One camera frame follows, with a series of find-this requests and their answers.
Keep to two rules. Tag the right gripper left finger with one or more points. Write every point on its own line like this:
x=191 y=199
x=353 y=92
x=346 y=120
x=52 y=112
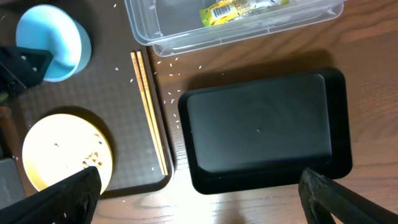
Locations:
x=72 y=200

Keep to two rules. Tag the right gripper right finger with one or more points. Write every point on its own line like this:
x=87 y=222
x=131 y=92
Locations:
x=323 y=199

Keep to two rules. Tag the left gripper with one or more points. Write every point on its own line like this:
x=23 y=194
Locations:
x=22 y=68

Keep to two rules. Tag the light blue saucer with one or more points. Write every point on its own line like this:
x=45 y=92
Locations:
x=46 y=27

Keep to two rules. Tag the green yellow snack wrapper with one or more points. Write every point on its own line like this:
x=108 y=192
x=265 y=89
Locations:
x=228 y=10

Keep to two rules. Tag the clear plastic waste bin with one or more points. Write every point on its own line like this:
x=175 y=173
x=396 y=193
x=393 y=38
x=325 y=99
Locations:
x=174 y=27

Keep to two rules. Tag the yellow plate with leftovers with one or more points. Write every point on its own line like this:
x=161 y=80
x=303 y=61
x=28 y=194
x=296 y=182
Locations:
x=60 y=145

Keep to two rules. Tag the dark brown serving tray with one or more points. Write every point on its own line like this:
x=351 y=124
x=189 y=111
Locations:
x=105 y=93

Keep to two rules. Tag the black plastic tray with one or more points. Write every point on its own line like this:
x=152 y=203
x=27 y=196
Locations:
x=264 y=133

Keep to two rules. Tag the right wooden chopstick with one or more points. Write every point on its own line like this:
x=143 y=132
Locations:
x=155 y=127

